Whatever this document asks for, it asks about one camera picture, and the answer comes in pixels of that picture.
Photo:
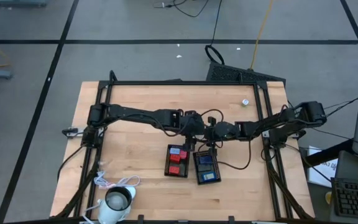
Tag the black frame clamp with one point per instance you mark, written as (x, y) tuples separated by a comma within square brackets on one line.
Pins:
[(231, 220), (140, 219), (113, 76)]

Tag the small pinkish red plug charger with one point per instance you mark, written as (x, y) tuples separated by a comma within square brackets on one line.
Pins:
[(183, 154)]

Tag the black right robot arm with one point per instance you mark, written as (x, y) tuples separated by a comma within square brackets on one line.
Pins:
[(312, 112)]

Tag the blue box with white label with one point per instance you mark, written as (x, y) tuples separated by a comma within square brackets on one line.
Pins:
[(208, 176)]

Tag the black aluminium table frame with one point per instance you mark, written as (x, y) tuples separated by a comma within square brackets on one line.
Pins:
[(182, 83)]

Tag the black perforated computer case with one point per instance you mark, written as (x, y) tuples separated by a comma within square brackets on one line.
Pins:
[(228, 73)]

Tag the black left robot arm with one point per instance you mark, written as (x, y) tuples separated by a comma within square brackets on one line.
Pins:
[(135, 113)]

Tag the long black slotted basket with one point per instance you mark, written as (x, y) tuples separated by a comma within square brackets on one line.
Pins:
[(218, 174)]

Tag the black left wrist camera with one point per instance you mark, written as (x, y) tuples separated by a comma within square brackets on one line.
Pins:
[(190, 113)]

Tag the black desk bar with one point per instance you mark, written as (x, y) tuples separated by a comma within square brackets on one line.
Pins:
[(328, 154)]

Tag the white desk lamp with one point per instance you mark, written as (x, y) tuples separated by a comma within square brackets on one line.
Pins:
[(106, 214)]

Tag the small black slotted basket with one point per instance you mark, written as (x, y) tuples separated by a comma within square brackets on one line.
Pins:
[(166, 168)]

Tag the small yellow object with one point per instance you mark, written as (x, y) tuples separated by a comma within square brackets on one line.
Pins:
[(328, 197)]

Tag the light blue plug charger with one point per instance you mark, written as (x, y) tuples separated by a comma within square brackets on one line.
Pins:
[(175, 151)]

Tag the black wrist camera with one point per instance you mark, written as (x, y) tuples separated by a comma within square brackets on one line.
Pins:
[(190, 113), (212, 120)]

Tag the white paper sheet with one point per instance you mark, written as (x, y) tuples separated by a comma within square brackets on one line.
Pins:
[(319, 174)]

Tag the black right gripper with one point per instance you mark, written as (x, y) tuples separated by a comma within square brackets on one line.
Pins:
[(221, 130)]

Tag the black keyboard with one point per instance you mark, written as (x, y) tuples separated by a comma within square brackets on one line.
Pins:
[(356, 199)]

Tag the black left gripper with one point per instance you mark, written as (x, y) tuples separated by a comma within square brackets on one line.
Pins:
[(193, 126)]

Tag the plain blue box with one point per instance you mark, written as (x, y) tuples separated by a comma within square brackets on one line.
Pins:
[(205, 160)]

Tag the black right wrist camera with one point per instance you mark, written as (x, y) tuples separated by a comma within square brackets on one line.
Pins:
[(212, 120)]

